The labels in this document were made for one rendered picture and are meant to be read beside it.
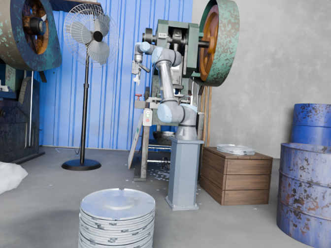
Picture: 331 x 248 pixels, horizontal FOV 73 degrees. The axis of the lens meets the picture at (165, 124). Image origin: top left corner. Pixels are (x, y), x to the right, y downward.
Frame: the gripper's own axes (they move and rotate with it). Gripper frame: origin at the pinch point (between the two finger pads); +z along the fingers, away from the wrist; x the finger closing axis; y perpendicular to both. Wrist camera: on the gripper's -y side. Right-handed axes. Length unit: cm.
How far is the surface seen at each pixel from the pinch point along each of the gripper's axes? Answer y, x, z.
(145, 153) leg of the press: -9, 7, 60
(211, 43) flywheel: -67, -15, -48
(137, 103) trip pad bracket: 0.6, 3.2, 16.8
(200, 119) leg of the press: -56, 7, 27
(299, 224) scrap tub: -88, 97, 75
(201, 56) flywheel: -67, -52, -43
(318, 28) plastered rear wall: -279, -138, -129
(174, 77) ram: -32.7, -11.4, -10.5
